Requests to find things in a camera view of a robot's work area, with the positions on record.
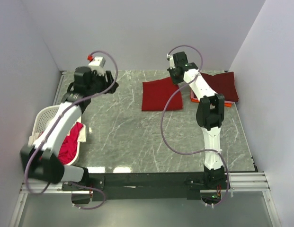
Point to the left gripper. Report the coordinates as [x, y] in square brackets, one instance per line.
[111, 81]

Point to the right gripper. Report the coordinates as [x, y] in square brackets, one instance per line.
[174, 81]

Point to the red t-shirt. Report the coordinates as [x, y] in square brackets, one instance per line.
[156, 94]

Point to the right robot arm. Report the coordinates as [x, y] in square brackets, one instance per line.
[209, 114]

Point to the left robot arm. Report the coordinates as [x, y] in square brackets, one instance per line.
[40, 160]

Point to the folded maroon t-shirt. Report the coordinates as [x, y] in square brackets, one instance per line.
[223, 83]

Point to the beige t-shirt in basket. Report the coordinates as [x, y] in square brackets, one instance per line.
[77, 133]

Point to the white laundry basket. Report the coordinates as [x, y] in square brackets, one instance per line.
[45, 117]

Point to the pink t-shirt in basket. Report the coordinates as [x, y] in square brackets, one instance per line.
[68, 152]

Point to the black base beam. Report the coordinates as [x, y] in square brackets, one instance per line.
[126, 186]

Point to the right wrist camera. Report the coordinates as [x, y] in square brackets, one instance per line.
[171, 61]

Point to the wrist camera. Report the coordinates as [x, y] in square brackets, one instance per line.
[171, 61]
[96, 64]

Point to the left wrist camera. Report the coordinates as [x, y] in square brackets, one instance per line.
[96, 64]

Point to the aluminium rail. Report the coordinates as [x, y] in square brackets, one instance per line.
[239, 182]

